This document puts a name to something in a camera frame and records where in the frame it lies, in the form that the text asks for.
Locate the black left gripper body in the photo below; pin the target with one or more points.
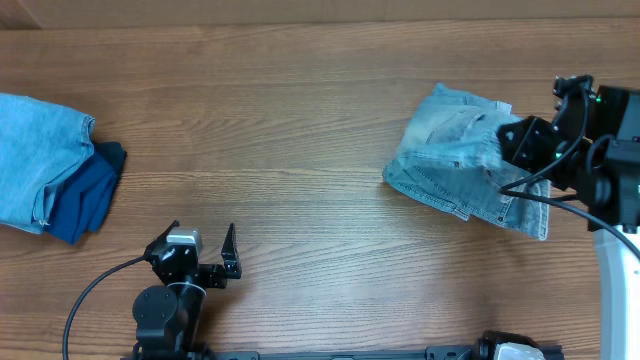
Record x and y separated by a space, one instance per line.
212 276

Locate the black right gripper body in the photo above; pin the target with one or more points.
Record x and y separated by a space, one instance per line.
523 145

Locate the light blue denim shorts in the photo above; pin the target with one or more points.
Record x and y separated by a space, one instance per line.
450 159

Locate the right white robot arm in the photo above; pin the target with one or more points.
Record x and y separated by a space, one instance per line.
586 162

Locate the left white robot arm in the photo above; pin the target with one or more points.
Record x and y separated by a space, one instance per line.
167 315

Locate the folded dark blue garment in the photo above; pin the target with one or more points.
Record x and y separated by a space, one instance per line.
86 195

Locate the folded light blue jeans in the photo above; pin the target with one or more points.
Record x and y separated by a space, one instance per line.
42 145

